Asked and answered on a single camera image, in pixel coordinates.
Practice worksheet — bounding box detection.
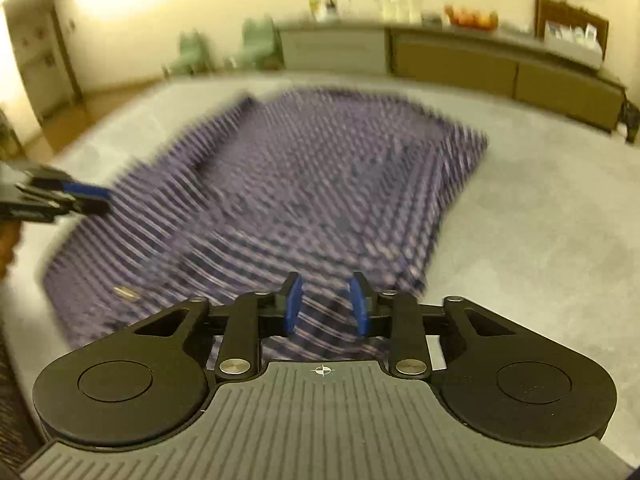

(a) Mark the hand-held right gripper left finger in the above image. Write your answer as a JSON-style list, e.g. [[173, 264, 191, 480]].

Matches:
[[94, 271, 305, 382]]

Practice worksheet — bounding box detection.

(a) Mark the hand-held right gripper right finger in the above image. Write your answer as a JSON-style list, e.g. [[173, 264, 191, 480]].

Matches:
[[347, 270, 557, 381]]

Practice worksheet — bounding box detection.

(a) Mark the fruit bowl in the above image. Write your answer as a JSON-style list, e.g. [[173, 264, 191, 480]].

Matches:
[[442, 4, 501, 31]]

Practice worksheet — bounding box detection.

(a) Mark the grey and brown sideboard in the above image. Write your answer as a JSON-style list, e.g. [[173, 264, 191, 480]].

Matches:
[[274, 15, 628, 133]]

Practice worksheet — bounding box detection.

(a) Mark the blue plaid shirt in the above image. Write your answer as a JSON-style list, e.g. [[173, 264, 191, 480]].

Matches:
[[42, 87, 491, 361]]

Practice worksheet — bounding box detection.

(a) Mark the grey organizer box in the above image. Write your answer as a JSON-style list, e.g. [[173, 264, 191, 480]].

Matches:
[[542, 20, 603, 68]]

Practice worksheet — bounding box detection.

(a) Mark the wooden door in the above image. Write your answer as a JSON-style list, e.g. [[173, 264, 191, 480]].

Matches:
[[2, 0, 83, 126]]

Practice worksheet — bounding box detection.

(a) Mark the wooden framed grid board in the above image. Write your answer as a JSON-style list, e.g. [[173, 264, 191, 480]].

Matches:
[[534, 0, 611, 56]]

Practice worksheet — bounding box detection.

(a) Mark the glass cup set on tray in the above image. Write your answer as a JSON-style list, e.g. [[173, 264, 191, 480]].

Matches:
[[382, 0, 426, 25]]

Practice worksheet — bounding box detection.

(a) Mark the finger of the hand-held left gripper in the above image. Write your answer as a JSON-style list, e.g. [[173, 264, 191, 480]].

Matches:
[[29, 169, 112, 200], [16, 186, 109, 222]]

